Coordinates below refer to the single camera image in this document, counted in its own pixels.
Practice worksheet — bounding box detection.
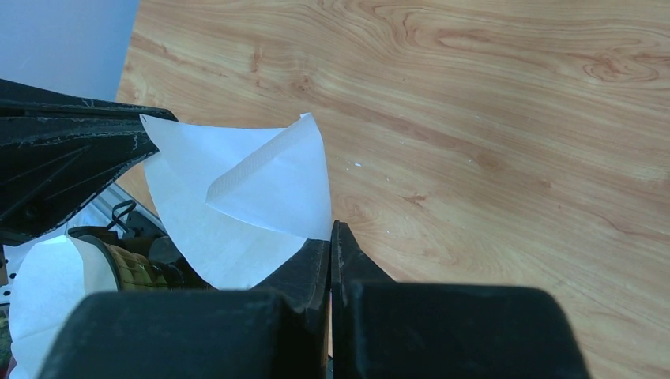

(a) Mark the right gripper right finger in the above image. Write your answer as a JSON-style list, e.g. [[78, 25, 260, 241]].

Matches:
[[330, 221, 589, 378]]

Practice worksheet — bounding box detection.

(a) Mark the white paper coffee filter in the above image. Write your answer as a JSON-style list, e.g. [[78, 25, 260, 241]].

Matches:
[[9, 236, 119, 378]]

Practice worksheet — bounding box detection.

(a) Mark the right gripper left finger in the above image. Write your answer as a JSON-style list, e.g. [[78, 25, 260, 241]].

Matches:
[[39, 240, 330, 378]]

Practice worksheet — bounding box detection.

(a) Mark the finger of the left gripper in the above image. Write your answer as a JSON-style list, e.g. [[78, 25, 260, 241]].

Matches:
[[1, 117, 157, 238], [1, 79, 176, 121]]

